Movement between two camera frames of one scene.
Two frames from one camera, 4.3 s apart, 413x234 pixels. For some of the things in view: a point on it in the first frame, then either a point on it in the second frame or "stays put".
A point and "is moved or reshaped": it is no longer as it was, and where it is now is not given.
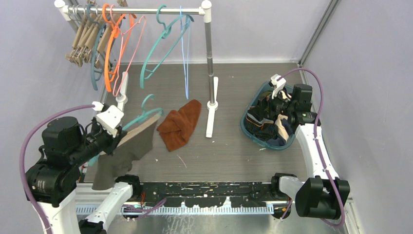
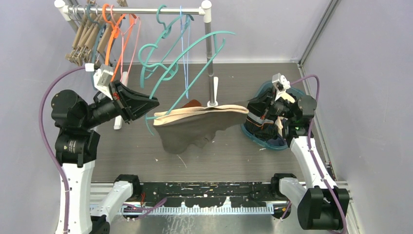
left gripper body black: [109, 141] -> [116, 97]
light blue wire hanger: [186, 88] stays put
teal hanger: [144, 113] is moved or reshaped
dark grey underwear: [137, 144] -> [182, 128]
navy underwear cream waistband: [285, 129] stays put
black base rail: [213, 194] stays put
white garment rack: [62, 10] stays put
